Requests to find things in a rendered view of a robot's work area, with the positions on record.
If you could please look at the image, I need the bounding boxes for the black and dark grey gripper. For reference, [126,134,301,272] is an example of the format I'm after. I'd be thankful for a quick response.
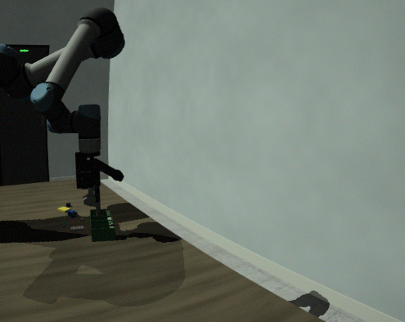
[75,150,101,217]

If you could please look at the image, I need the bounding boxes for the grey domino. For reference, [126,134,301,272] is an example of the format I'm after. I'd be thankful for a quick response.
[70,226,84,231]

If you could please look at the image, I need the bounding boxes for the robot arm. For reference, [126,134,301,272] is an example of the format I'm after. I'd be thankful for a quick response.
[0,7,125,153]

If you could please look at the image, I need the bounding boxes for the green rack of labelled bins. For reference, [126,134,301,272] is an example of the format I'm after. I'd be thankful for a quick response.
[90,209,116,242]

